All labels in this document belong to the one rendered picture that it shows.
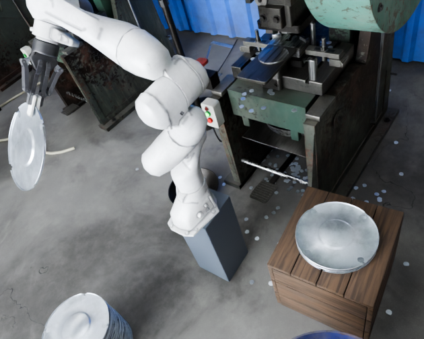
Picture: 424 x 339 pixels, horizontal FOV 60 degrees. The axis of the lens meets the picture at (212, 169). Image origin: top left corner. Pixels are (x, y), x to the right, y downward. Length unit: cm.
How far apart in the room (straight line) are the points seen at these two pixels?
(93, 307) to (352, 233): 108
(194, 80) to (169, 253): 120
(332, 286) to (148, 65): 94
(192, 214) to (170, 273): 59
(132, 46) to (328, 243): 94
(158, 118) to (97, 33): 25
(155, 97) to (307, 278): 83
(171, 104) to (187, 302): 112
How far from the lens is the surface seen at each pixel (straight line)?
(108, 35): 100
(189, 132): 101
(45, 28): 124
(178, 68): 98
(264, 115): 168
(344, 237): 143
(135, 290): 196
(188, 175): 132
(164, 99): 94
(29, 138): 133
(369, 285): 139
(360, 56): 185
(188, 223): 142
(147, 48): 94
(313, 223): 147
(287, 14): 154
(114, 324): 171
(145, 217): 219
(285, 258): 143
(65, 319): 177
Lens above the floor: 160
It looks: 45 degrees down
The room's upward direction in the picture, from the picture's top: 20 degrees counter-clockwise
